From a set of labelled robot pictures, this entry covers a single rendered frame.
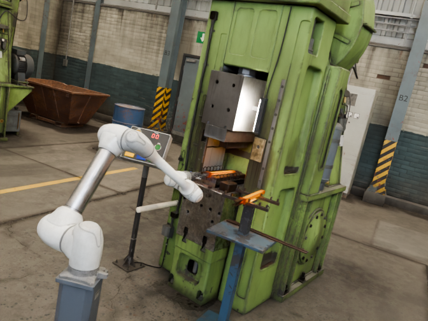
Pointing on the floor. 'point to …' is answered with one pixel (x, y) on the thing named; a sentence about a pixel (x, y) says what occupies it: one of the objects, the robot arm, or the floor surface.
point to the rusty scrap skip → (62, 102)
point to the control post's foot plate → (128, 264)
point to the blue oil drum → (128, 115)
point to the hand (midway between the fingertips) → (204, 174)
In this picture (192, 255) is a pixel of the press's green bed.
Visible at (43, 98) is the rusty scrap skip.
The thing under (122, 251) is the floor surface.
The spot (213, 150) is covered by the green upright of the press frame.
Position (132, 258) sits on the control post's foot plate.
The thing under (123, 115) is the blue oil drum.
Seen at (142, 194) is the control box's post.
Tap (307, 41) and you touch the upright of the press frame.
